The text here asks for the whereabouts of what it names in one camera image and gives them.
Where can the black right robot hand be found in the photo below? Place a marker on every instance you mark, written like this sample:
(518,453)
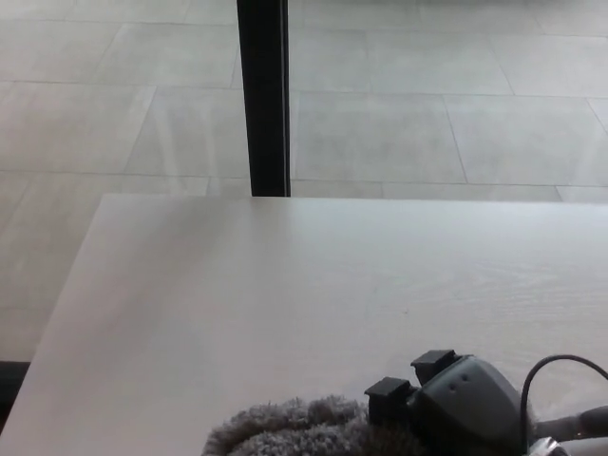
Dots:
(470,404)

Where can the grey fluffy microfibre duster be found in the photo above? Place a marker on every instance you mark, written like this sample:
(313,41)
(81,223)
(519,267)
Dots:
(294,427)

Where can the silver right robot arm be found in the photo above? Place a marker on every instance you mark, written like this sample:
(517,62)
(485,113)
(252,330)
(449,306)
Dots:
(570,447)

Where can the black vertical window post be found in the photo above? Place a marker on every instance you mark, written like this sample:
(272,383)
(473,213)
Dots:
(265,95)

